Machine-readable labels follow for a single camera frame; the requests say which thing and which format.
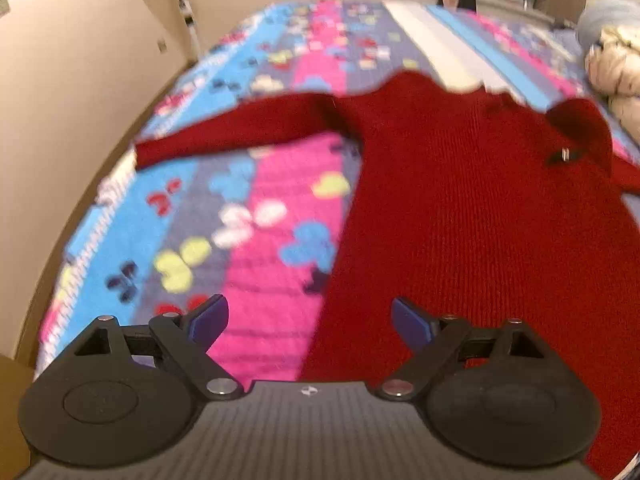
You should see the grey pillow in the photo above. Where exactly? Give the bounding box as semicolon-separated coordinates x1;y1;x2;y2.
575;0;640;47

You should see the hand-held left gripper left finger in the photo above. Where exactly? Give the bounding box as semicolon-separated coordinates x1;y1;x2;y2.
64;294;246;401

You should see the brown cardboard box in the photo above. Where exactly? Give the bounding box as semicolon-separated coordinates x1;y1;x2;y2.
0;354;34;480

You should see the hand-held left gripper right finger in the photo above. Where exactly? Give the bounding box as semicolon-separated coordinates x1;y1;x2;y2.
375;297;561;401

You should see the colourful printed bedspread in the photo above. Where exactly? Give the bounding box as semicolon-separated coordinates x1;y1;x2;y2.
35;0;640;386

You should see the red knit sweater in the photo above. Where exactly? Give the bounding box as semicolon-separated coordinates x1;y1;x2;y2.
134;71;640;480

